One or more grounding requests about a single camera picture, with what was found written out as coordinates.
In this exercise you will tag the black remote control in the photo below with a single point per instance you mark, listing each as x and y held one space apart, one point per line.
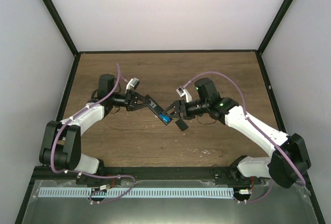
156 109

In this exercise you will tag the light blue slotted cable duct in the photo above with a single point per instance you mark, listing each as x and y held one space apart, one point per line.
81 192

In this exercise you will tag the black aluminium frame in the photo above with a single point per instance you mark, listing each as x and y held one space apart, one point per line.
172 173

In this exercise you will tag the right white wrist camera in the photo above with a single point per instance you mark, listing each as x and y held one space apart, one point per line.
183 93

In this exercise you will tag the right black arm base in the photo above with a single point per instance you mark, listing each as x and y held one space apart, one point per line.
232 174

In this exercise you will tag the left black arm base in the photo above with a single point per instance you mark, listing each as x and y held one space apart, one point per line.
93 181

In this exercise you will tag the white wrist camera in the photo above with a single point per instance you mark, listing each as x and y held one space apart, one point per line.
183 93
132 84

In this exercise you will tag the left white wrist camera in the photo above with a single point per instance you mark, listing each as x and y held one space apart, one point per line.
132 84

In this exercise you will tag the black battery cover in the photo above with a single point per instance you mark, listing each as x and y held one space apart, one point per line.
181 125

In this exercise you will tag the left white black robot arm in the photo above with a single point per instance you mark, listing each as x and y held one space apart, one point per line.
61 146

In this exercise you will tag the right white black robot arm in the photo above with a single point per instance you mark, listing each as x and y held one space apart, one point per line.
287 157

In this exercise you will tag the blue battery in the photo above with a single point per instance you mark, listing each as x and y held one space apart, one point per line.
165 118

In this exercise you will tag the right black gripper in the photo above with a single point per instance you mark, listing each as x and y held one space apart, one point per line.
180 105

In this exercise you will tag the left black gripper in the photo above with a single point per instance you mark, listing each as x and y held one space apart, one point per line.
131 101

